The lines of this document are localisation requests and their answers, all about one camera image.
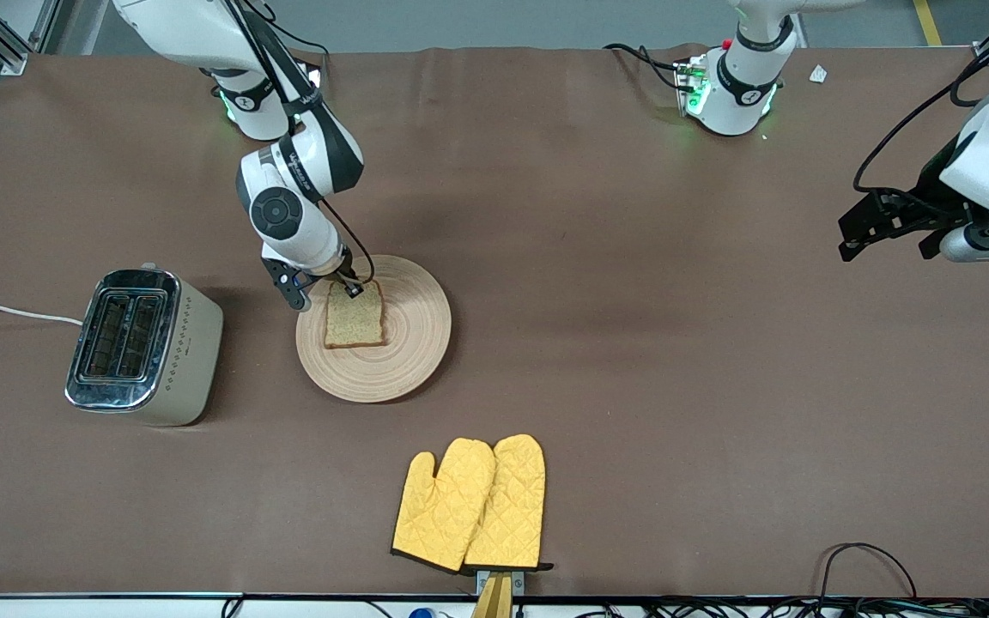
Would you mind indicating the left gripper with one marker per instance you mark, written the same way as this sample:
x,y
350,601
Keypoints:
x,y
931,196

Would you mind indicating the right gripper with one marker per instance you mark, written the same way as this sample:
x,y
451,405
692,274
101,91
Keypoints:
x,y
343,277

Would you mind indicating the brown bread slice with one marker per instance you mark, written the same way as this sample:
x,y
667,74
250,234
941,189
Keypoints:
x,y
357,324

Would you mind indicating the round wooden plate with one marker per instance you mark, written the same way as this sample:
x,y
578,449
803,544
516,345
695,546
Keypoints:
x,y
409,343

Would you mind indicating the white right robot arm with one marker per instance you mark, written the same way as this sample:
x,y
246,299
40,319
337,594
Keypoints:
x,y
306,232

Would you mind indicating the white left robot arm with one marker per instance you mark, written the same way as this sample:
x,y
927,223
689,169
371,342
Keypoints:
x,y
739,103

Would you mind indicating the beige chrome two-slot toaster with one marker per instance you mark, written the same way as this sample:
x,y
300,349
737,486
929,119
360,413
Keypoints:
x,y
185,360

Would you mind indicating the white paper scrap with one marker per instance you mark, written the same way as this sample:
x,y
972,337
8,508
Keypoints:
x,y
818,74

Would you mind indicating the yellow floor tape strip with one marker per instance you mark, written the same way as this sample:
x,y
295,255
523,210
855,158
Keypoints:
x,y
926,21

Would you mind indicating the yellow quilted oven mitt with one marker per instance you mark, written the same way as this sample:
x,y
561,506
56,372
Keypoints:
x,y
512,506
443,506

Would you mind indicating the brown table cover sheet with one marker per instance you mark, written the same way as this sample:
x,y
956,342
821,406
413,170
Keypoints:
x,y
632,300

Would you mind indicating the small blue object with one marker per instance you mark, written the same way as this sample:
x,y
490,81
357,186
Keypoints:
x,y
424,614

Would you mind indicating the yellow wooden stick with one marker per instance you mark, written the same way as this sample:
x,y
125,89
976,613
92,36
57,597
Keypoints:
x,y
493,601

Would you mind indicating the small silver metal bracket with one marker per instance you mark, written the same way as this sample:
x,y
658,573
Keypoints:
x,y
516,584

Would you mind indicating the grey aluminium frame profile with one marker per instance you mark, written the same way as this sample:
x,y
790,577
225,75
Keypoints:
x,y
14,62

